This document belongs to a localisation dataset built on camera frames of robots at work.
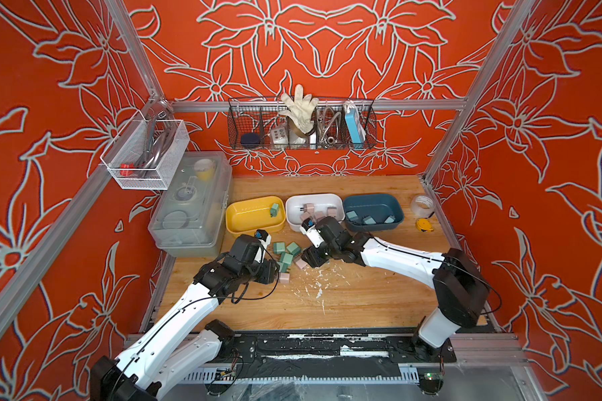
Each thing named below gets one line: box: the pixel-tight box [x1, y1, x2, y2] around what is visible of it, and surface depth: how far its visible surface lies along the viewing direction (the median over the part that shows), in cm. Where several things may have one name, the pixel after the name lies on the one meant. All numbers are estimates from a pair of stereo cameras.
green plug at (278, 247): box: [272, 242, 286, 254], surface depth 94 cm
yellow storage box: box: [225, 195, 286, 237], surface depth 107 cm
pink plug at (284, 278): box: [279, 272, 291, 285], surface depth 87 cm
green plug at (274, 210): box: [270, 203, 280, 218], surface depth 106 cm
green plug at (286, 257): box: [279, 252, 294, 265], surface depth 92 cm
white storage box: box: [285, 192, 346, 233], surface depth 108 cm
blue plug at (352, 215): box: [345, 209, 360, 222], surface depth 105 cm
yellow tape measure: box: [415, 218, 434, 233], surface depth 102 cm
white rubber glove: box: [277, 84, 319, 135], surface depth 92 cm
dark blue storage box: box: [343, 192, 405, 232], surface depth 105 cm
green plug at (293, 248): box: [285, 240, 302, 256], surface depth 95 cm
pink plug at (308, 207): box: [299, 203, 315, 214], surface depth 108 cm
